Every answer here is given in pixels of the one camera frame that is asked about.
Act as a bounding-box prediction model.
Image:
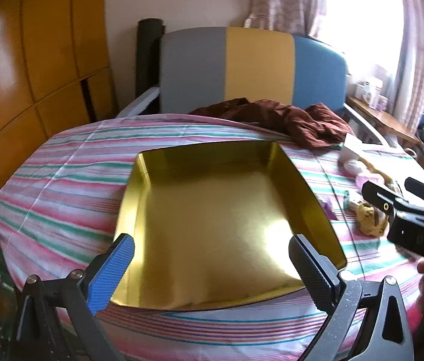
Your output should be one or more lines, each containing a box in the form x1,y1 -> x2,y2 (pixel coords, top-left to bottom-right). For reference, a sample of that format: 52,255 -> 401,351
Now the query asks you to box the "white soft packet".
341,158 -> 366,175

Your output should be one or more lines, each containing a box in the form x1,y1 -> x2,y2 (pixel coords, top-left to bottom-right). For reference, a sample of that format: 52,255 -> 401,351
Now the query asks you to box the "gold metal tray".
110,140 -> 348,312

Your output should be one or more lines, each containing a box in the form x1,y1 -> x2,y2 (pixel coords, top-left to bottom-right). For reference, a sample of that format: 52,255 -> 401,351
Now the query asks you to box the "grey yellow blue chair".
116,26 -> 393,147

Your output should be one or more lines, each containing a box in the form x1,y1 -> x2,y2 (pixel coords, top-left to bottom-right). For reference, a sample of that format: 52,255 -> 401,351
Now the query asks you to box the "pink snack packet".
355,171 -> 383,189

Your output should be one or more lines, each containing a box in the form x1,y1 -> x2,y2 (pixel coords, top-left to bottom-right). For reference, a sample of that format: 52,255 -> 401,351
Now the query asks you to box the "wooden side table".
347,96 -> 419,147

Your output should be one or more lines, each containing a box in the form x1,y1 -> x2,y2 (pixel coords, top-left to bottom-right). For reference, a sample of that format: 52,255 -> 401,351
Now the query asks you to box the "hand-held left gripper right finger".
288,234 -> 415,361

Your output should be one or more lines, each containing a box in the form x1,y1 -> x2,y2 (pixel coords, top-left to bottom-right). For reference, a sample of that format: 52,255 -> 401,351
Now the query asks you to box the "bright window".
317,0 -> 404,79

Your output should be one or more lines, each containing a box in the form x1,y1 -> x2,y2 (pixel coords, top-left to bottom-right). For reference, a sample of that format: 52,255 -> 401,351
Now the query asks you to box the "brown crumpled cloth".
188,98 -> 355,150

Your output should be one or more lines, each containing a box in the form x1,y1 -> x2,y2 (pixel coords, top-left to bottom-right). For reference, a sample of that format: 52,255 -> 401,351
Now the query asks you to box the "white carton box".
362,76 -> 383,102

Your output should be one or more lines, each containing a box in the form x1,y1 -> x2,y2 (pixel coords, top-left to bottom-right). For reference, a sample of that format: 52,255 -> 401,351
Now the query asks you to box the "purple snack packet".
321,200 -> 338,221

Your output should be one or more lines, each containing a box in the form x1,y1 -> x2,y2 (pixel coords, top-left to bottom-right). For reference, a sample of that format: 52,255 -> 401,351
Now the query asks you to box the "yellow speckled cookie packet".
355,201 -> 391,237

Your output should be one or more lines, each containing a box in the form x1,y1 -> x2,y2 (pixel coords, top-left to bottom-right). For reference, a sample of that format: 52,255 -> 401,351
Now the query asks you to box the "striped pink green tablecloth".
0,115 -> 424,361

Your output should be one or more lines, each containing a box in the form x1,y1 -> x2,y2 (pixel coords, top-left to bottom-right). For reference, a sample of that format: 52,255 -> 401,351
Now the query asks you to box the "small green packet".
343,189 -> 363,211

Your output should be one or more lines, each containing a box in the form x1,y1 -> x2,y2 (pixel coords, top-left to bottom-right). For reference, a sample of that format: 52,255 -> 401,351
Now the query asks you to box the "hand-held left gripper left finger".
11,233 -> 135,361

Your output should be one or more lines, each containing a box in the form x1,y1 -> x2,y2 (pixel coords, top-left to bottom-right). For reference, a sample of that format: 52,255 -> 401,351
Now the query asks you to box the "white cardboard box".
341,133 -> 376,160

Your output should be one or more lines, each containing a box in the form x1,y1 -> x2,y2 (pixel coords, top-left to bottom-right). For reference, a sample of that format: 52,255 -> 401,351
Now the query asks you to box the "yellow-brown sponge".
360,154 -> 393,187

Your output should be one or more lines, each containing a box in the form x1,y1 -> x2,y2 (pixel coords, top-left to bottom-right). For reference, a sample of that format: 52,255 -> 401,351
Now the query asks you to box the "black rolled mat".
136,19 -> 166,100

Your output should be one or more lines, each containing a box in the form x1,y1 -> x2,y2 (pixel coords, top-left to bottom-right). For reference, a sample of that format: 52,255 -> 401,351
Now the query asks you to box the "wooden wardrobe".
0,0 -> 118,241

